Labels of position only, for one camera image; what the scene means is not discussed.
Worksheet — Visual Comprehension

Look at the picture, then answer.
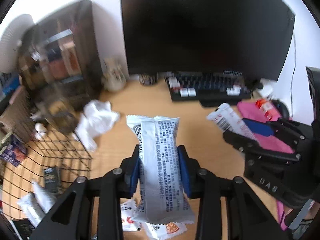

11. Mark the white snack packet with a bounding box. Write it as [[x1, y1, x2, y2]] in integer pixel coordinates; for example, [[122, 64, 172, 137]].
[[142, 222, 187, 240], [120, 198, 141, 232]]

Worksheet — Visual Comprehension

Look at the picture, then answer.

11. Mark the white printed wipes pack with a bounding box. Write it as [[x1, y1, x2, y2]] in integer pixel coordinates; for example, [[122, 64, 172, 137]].
[[126, 115, 195, 224]]

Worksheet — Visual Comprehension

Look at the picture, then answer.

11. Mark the brown desktop organizer shelf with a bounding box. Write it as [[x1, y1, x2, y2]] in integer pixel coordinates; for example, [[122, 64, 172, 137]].
[[18, 0, 103, 111]]

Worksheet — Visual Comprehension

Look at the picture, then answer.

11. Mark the black computer mouse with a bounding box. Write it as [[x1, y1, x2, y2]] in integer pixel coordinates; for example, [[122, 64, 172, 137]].
[[271, 99, 290, 119]]

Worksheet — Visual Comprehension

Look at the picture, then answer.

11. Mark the pink white long pack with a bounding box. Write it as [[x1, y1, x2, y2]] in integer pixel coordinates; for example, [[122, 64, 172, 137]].
[[206, 103, 257, 141]]

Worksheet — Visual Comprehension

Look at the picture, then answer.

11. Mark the red white small box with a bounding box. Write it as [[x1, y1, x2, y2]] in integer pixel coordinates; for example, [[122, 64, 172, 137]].
[[255, 99, 281, 121]]

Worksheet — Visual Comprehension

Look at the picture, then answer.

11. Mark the pink desk mat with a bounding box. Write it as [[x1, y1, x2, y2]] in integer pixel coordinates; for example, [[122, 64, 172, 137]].
[[236, 100, 296, 231]]

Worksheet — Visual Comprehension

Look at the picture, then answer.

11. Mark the crumpled white tissue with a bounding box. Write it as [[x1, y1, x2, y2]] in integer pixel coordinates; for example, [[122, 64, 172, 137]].
[[74, 100, 120, 152]]

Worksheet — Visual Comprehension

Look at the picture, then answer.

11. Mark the black Face pack far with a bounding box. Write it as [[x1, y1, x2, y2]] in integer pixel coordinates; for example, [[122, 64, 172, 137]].
[[43, 166, 62, 195]]

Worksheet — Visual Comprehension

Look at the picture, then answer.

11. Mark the black mechanical keyboard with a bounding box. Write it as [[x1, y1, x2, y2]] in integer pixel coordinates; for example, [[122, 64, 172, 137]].
[[165, 73, 251, 104]]

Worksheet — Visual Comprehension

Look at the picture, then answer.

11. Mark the small cream sack ornament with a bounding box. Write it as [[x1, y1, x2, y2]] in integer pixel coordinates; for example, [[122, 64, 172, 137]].
[[102, 57, 126, 92]]

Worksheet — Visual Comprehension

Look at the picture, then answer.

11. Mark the dark glass jar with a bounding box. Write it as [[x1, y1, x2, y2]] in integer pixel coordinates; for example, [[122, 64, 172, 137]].
[[138, 73, 158, 86]]

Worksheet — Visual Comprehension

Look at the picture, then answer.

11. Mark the black computer monitor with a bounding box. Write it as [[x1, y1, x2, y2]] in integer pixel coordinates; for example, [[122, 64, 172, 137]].
[[121, 0, 295, 80]]

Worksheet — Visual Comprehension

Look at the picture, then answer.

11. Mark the white round fan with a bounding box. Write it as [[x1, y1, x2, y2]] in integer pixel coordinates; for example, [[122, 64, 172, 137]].
[[1, 14, 34, 74]]

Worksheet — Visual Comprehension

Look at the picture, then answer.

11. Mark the black wire basket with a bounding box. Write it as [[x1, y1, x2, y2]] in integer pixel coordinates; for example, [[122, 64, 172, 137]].
[[0, 92, 93, 221]]

